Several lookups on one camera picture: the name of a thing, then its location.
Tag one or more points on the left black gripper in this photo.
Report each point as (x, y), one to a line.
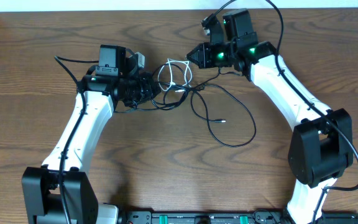
(150, 91)

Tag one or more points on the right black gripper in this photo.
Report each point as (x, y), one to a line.
(204, 50)

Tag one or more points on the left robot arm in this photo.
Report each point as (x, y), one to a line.
(59, 191)

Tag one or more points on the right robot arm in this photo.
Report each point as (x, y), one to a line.
(320, 148)

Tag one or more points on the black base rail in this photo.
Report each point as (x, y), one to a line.
(197, 217)

